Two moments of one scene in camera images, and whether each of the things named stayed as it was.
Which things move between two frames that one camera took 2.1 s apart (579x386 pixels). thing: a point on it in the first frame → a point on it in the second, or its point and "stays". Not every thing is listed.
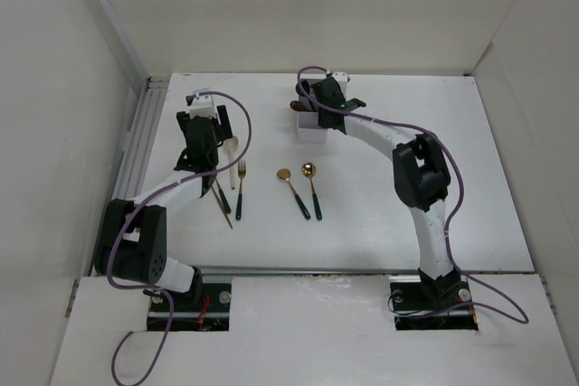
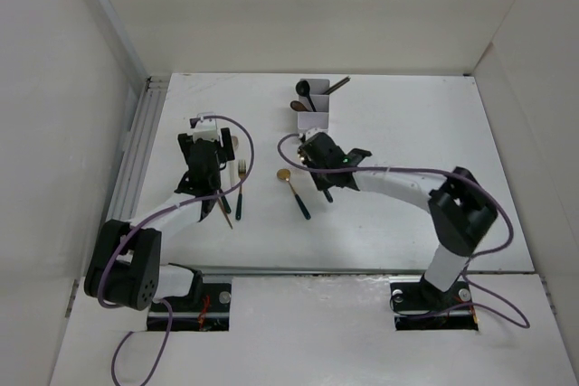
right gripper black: [320, 118] → [320, 183]
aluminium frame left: [137, 156] stays
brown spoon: [298, 106] stays
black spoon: [305, 85] stays
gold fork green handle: [242, 169] stays
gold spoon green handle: [308, 170] → [327, 195]
